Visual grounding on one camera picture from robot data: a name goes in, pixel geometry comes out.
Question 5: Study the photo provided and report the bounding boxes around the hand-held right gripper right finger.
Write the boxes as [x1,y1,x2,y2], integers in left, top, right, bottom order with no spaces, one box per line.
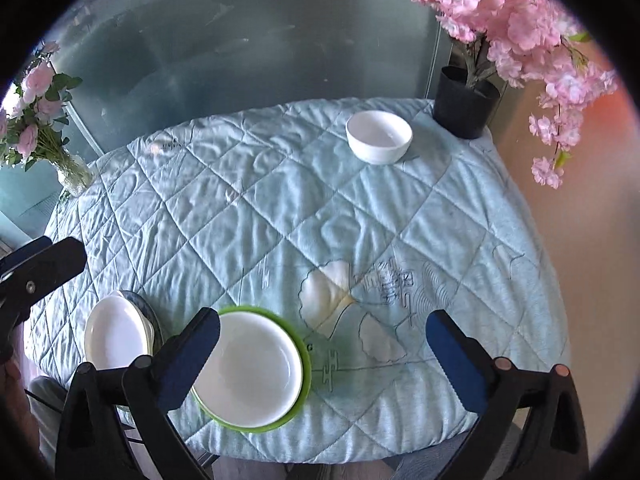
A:
[424,309,592,480]

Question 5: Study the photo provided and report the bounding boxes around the glass vase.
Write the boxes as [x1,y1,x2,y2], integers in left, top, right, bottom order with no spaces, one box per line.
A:
[55,152,96,199]

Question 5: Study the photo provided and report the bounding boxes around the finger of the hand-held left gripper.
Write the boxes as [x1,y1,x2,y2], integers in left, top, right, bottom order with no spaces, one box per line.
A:
[0,236,89,328]

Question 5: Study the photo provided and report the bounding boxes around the small white bowl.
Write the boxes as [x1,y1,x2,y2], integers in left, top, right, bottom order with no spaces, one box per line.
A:
[345,111,414,165]

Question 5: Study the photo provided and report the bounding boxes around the pink cherry blossom branch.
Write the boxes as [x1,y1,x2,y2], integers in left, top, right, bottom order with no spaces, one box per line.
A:
[400,0,621,191]

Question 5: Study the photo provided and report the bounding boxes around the white oval plate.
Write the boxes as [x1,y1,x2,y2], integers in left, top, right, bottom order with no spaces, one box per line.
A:
[83,292,153,372]

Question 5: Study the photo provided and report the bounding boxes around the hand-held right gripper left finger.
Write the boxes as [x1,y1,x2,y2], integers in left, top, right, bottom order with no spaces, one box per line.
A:
[54,307,222,480]

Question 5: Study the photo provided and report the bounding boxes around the blue patterned plate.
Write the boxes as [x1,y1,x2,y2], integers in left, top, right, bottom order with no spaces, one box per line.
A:
[120,289,164,357]

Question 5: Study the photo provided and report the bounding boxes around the pink rose bouquet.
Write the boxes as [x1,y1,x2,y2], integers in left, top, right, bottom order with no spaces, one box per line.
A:
[0,40,84,172]

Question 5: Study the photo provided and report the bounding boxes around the green bowl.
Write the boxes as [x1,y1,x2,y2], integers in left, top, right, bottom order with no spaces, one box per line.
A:
[189,305,314,434]

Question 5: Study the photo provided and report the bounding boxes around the large white bowl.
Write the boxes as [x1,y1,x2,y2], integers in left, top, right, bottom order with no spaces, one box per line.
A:
[190,311,305,423]

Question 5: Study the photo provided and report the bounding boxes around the light blue quilted blanket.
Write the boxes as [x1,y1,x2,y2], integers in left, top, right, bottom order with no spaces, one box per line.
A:
[22,97,572,466]

